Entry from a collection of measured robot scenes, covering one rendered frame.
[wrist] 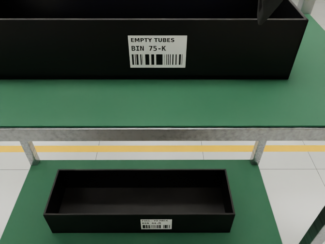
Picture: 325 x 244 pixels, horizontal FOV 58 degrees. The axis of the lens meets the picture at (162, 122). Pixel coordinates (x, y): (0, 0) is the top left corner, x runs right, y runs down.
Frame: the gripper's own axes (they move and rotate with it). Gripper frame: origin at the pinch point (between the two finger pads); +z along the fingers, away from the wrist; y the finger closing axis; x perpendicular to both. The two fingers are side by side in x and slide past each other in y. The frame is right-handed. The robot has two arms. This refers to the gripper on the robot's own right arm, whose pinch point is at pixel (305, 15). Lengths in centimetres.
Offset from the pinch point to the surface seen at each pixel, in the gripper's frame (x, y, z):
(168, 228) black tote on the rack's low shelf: 21, 14, 72
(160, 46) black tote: -6.4, 16.1, 14.7
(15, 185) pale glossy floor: -1, 91, 126
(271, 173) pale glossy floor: -8, -42, 129
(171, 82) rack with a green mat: -2.7, 14.1, 20.4
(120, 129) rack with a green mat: 8.0, 22.0, 15.6
